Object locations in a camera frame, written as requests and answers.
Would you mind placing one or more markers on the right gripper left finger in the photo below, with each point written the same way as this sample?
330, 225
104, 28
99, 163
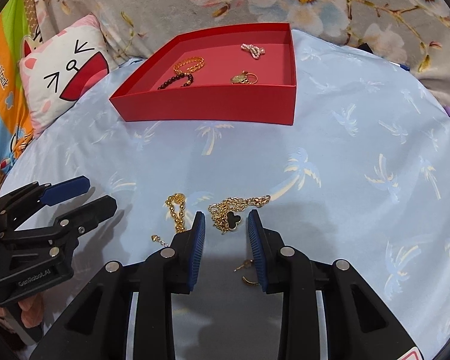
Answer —
95, 324

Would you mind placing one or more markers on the white cat face pillow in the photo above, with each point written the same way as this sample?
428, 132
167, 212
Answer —
59, 72

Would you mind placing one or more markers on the blue pen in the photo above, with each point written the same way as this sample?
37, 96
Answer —
404, 67

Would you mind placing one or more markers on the person's left hand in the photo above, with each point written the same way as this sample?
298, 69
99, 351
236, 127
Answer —
32, 312

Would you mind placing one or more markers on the light blue palm-print cloth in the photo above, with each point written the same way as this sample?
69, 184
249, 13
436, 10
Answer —
362, 174

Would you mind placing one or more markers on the gold twisted bangle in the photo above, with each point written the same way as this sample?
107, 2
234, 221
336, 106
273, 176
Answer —
189, 65

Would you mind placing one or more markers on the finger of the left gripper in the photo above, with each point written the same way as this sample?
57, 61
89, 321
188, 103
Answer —
19, 205
86, 213

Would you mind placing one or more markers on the colourful cartoon bedsheet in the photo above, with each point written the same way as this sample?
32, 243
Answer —
19, 36

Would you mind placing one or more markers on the grey floral blanket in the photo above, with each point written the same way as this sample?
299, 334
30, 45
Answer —
413, 32

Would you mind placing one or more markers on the red jewelry tray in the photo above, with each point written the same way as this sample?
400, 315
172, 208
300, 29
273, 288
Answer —
264, 50

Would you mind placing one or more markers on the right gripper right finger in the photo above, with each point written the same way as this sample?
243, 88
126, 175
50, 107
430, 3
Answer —
358, 323

